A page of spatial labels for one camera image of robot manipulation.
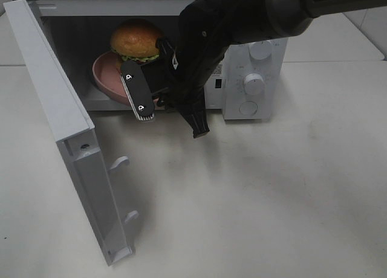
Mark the toy burger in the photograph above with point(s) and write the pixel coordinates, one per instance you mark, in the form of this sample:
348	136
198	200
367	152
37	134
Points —
136	40

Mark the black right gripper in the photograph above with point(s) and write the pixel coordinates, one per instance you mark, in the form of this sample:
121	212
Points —
206	29

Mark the white round knob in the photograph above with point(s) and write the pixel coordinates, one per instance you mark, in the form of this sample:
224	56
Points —
260	50
254	84

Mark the lower white round knob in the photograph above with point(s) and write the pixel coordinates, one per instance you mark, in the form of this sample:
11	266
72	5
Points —
254	84

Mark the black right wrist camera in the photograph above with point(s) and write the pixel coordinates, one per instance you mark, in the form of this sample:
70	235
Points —
137	91

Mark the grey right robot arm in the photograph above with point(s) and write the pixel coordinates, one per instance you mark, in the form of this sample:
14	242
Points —
292	17

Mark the white microwave door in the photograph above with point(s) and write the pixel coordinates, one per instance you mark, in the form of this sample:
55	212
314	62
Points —
73	131

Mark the upper white round knob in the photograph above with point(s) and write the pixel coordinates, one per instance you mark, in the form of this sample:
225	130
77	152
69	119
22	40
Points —
260	50

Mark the white microwave oven body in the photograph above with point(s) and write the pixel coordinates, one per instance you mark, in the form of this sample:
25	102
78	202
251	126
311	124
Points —
65	45

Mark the white round door button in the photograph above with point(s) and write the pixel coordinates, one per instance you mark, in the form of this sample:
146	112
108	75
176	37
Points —
248	108

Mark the white warning label sticker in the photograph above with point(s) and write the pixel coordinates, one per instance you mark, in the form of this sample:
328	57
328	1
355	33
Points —
218	70

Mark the pink round plate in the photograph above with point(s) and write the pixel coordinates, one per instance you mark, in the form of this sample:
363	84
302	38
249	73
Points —
108	78

